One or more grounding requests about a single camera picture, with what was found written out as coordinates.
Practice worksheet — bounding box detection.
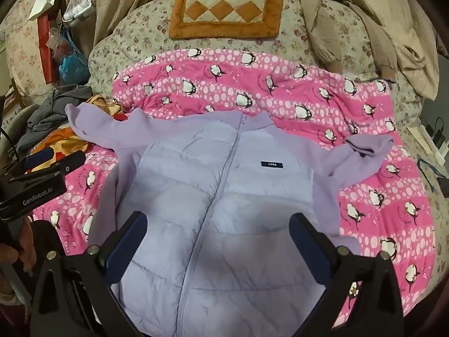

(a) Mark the floral quilt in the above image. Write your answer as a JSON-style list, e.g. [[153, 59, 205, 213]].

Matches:
[[86, 0, 449, 288]]

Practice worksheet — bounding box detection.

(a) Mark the pink penguin print blanket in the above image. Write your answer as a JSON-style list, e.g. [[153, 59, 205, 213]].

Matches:
[[31, 47, 437, 329]]

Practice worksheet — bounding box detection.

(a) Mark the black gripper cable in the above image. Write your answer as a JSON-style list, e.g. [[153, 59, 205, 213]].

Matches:
[[0, 126, 19, 171]]

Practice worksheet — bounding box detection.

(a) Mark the beige curtain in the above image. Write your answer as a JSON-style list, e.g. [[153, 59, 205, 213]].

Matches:
[[65, 0, 165, 48]]

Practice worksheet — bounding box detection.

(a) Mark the khaki jacket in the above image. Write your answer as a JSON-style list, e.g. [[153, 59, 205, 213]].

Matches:
[[261, 0, 398, 80]]

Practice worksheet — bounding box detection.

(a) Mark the dark blue cable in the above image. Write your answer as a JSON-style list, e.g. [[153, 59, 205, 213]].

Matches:
[[417, 158, 449, 194]]

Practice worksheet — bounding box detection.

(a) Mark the orange checkered cushion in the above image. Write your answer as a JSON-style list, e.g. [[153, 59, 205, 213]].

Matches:
[[169, 0, 284, 40]]

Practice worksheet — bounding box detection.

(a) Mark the grey striped garment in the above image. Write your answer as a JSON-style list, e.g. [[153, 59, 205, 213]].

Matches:
[[16, 84, 94, 152]]

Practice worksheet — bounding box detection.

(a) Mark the blue plastic bag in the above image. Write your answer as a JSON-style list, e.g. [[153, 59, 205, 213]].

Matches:
[[58, 30, 90, 85]]

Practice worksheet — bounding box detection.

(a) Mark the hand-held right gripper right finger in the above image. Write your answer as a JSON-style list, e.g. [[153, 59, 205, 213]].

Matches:
[[288, 212, 406, 337]]

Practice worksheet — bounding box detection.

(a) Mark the white power strip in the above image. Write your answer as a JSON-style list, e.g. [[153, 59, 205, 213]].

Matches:
[[409, 126, 449, 170]]

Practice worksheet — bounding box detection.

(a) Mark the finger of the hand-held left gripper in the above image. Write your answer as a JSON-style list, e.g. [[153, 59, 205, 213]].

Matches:
[[23, 148, 56, 170], [26, 152, 87, 183]]

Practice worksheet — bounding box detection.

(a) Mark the lilac puffer jacket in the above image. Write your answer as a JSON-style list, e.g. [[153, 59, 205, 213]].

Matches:
[[65, 103, 394, 337]]

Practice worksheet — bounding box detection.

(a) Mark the clear plastic bag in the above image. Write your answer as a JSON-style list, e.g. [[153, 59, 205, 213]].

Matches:
[[62, 0, 97, 29]]

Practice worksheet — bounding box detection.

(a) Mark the orange red fleece blanket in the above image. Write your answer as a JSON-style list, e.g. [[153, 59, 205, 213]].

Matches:
[[30, 94, 131, 164]]

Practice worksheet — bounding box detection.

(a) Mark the person's left hand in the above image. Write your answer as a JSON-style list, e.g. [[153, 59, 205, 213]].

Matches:
[[0, 218, 38, 306]]

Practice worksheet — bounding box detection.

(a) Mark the red bag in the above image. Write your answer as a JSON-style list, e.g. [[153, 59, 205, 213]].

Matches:
[[37, 12, 59, 85]]

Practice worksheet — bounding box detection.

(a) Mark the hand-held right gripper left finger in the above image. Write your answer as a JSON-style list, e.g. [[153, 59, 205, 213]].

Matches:
[[30, 211, 148, 337]]

